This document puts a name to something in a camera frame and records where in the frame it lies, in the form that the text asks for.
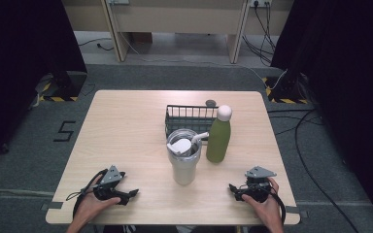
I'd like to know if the person's left hand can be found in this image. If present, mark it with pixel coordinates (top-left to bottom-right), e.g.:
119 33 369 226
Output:
73 176 122 225

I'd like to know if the white tumbler with straw lid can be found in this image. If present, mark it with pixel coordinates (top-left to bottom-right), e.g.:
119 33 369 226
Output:
166 128 210 186

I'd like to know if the black curtain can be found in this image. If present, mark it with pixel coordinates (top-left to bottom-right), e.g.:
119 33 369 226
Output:
0 0 88 167
269 0 373 231

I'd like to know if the black wire basket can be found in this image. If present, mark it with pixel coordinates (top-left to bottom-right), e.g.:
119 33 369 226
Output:
164 104 220 141

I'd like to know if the green bottle with white cap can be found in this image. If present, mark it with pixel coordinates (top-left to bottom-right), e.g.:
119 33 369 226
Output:
205 104 233 164

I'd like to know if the left hand-held gripper black cable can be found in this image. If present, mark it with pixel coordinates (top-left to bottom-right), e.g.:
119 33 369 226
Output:
65 168 109 221

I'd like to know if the grey tape strip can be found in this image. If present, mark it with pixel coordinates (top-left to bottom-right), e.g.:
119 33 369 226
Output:
285 205 309 218
40 201 64 212

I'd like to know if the bundle of black cables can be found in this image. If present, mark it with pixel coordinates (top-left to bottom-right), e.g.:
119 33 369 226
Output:
241 0 278 67

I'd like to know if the long black floor cable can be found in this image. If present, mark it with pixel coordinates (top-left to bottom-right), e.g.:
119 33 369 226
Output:
266 108 361 233

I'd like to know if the white wall socket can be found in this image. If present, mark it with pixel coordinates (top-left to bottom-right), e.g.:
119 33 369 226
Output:
250 0 273 8

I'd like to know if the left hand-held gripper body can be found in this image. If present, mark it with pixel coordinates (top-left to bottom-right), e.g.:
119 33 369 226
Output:
91 165 129 201

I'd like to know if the hand-held gripper black cable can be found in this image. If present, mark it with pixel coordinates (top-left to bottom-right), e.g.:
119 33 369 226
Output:
269 188 288 225
65 168 109 221

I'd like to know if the person's right hand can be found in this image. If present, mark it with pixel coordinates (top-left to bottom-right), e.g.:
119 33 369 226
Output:
241 177 284 228

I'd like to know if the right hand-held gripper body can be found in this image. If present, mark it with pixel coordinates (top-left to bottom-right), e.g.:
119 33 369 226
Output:
240 166 277 204

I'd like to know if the short black floor cable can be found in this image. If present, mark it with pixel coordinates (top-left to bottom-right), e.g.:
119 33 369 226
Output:
77 37 115 52

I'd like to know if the right hand-held gripper black cable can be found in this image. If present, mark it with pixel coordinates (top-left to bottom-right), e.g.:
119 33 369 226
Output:
269 188 288 225

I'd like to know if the beige wooden desk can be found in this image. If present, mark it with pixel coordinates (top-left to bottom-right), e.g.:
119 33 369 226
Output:
61 0 295 65

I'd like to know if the black stand base striped tape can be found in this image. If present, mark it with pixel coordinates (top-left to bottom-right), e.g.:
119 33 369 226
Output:
261 75 309 105
33 70 88 103

